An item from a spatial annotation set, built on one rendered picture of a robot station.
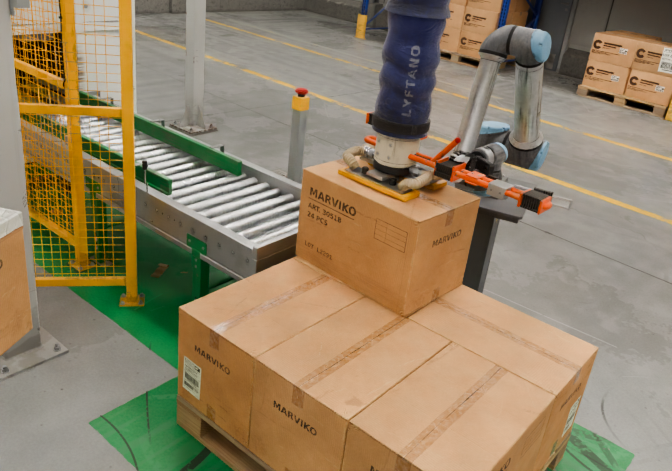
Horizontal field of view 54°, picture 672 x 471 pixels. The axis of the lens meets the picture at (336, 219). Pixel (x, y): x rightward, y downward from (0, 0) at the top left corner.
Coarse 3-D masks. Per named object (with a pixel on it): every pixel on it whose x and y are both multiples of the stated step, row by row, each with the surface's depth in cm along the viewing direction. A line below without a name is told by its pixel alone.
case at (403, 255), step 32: (320, 192) 262; (352, 192) 250; (448, 192) 259; (320, 224) 267; (352, 224) 254; (384, 224) 242; (416, 224) 232; (448, 224) 246; (320, 256) 272; (352, 256) 258; (384, 256) 246; (416, 256) 238; (448, 256) 256; (384, 288) 250; (416, 288) 247; (448, 288) 266
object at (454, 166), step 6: (438, 162) 243; (444, 162) 245; (450, 162) 246; (456, 162) 246; (462, 162) 245; (438, 168) 243; (444, 168) 240; (450, 168) 238; (456, 168) 239; (462, 168) 243; (438, 174) 242; (444, 174) 241; (450, 174) 240; (450, 180) 241
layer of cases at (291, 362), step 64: (192, 320) 233; (256, 320) 235; (320, 320) 239; (384, 320) 244; (448, 320) 249; (512, 320) 254; (192, 384) 245; (256, 384) 218; (320, 384) 206; (384, 384) 210; (448, 384) 214; (512, 384) 217; (576, 384) 234; (256, 448) 228; (320, 448) 205; (384, 448) 186; (448, 448) 187; (512, 448) 192
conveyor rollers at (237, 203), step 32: (96, 128) 404; (160, 160) 369; (192, 160) 375; (160, 192) 330; (192, 192) 335; (224, 192) 340; (256, 192) 345; (224, 224) 309; (256, 224) 312; (288, 224) 317
